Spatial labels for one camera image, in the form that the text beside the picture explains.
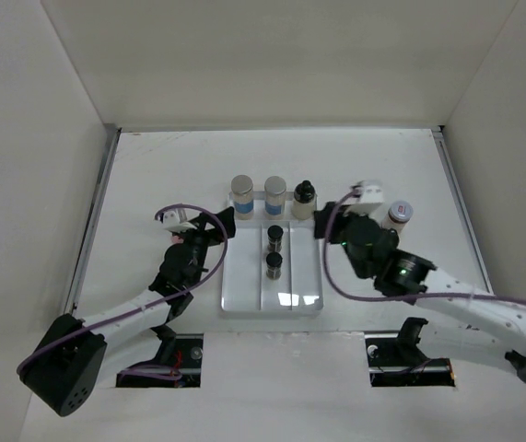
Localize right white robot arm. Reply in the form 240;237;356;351
312;201;526;384

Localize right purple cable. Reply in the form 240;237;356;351
321;186;526;314

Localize black-lid white spice jar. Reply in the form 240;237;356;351
291;180;316;220

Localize purple cable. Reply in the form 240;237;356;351
17;203;229;375
321;186;526;314

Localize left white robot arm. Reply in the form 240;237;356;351
17;204;236;416

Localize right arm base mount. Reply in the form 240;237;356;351
364;317;455;388

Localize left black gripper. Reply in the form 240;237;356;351
175;207;234;287

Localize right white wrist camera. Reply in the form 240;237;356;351
347;180;385;215

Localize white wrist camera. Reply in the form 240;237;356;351
347;180;385;215
155;208;196;230

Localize silver-lid blue-label shaker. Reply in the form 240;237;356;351
230;175;254;220
264;176;286;219

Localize red-label white-lid jar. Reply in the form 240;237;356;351
380;200;414;233

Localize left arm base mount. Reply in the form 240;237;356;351
115;325;204;389

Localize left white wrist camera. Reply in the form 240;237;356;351
155;208;196;230

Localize clear plastic organizer tray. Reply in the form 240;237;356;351
220;191;323;319

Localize small black-lid spice bottle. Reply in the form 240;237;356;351
267;225;284;252

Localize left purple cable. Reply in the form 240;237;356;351
17;203;229;375

